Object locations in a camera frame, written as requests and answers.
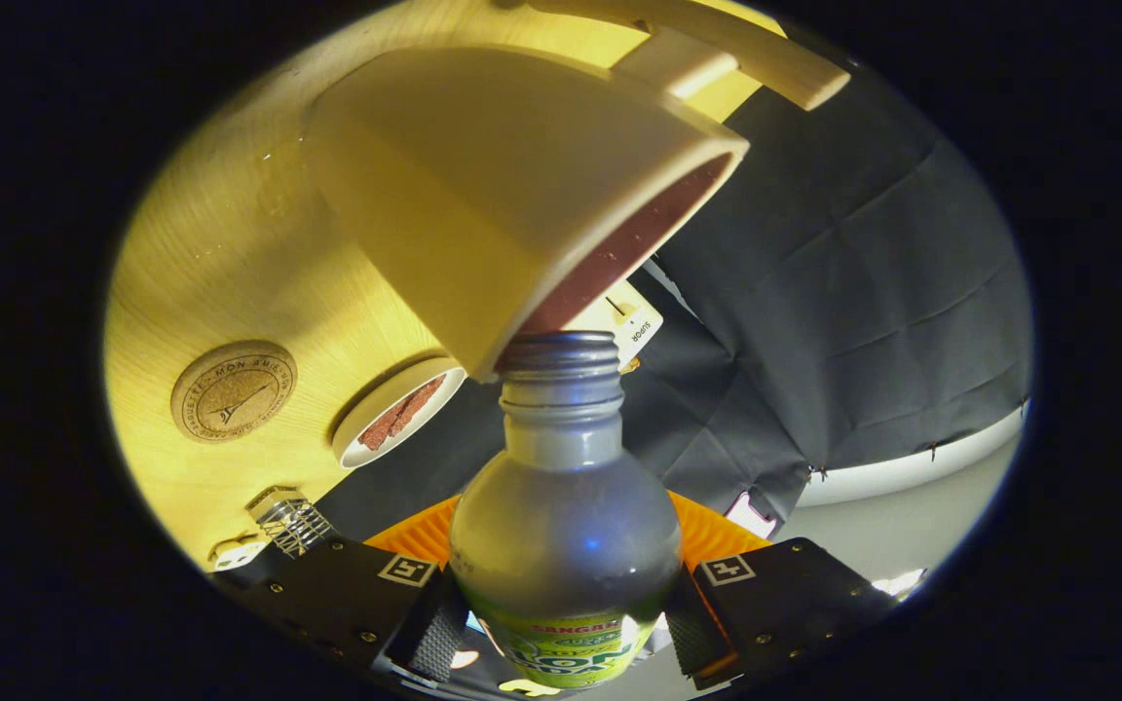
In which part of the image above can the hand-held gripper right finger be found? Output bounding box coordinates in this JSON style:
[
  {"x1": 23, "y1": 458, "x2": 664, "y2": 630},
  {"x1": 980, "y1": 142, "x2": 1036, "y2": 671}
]
[{"x1": 663, "y1": 490, "x2": 903, "y2": 687}]

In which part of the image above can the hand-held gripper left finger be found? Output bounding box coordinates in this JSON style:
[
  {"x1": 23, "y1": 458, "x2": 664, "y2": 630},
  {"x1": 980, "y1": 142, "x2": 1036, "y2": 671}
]
[{"x1": 210, "y1": 495, "x2": 472, "y2": 687}]

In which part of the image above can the round cork coaster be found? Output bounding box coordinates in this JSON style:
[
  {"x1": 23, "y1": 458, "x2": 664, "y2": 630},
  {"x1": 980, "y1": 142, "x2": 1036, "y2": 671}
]
[{"x1": 169, "y1": 340, "x2": 298, "y2": 445}]

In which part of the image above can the silver juice bottle green label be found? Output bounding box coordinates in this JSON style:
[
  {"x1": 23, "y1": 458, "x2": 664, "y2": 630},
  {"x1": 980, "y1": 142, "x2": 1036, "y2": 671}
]
[{"x1": 447, "y1": 331, "x2": 684, "y2": 690}]

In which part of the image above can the cream cup brown inside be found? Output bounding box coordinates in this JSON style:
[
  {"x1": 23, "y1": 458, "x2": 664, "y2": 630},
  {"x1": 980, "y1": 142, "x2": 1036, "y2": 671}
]
[{"x1": 303, "y1": 0, "x2": 851, "y2": 383}]

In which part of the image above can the white sectioned snack dish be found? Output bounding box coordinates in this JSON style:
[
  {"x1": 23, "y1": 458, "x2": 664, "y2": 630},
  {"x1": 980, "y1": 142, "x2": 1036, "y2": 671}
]
[{"x1": 208, "y1": 534, "x2": 268, "y2": 572}]

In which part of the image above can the reddish meat slice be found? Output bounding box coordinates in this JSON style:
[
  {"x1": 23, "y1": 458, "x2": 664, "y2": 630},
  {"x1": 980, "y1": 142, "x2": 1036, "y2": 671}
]
[
  {"x1": 358, "y1": 399, "x2": 416, "y2": 451},
  {"x1": 395, "y1": 377, "x2": 446, "y2": 422}
]

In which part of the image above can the white round plate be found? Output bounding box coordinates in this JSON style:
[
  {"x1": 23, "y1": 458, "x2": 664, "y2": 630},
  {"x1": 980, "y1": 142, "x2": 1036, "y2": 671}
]
[{"x1": 331, "y1": 356, "x2": 468, "y2": 470}]

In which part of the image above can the white toaster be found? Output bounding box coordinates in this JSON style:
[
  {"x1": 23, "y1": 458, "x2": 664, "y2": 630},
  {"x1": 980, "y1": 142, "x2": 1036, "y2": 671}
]
[{"x1": 561, "y1": 277, "x2": 664, "y2": 376}]

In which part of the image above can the wooden table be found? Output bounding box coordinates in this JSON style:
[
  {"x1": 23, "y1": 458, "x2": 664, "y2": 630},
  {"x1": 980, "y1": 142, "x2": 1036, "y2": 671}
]
[{"x1": 103, "y1": 0, "x2": 786, "y2": 575}]

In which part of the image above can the small metal wire basket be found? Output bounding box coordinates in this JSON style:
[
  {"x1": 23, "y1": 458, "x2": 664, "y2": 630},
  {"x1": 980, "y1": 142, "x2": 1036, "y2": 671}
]
[{"x1": 245, "y1": 485, "x2": 333, "y2": 558}]

